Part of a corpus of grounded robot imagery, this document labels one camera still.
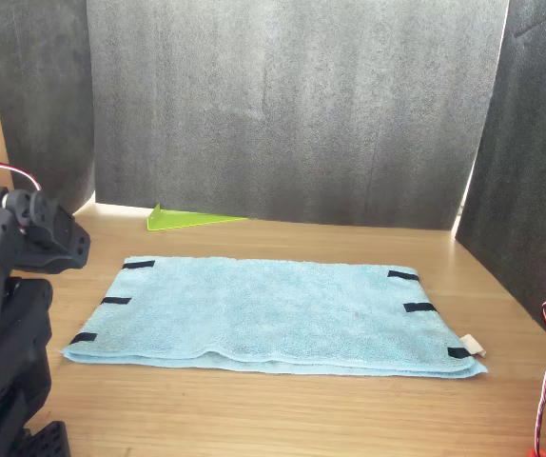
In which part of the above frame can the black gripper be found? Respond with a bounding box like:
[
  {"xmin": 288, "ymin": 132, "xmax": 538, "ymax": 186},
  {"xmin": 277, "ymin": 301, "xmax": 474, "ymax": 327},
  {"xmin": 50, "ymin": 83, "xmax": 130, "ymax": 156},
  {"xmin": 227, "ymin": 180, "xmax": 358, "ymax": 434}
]
[{"xmin": 10, "ymin": 247, "xmax": 91, "ymax": 276}]

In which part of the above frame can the light blue terry towel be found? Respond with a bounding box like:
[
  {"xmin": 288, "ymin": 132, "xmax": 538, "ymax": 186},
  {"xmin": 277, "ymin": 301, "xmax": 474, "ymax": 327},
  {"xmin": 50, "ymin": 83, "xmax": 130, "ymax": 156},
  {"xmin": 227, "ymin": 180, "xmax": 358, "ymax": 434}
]
[{"xmin": 59, "ymin": 255, "xmax": 489, "ymax": 380}]

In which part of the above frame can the light grey foam panel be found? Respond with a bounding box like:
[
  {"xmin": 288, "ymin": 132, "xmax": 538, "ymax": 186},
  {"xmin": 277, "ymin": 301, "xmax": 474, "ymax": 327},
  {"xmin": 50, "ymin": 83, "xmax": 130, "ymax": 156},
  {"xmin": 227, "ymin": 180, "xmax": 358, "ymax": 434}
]
[{"xmin": 86, "ymin": 0, "xmax": 511, "ymax": 231}]

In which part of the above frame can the green acrylic bracket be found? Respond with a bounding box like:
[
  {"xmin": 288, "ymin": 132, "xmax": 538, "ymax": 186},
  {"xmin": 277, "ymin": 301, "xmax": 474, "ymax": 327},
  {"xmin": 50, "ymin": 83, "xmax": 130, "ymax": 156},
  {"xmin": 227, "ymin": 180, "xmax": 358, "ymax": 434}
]
[{"xmin": 146, "ymin": 203, "xmax": 249, "ymax": 233}]

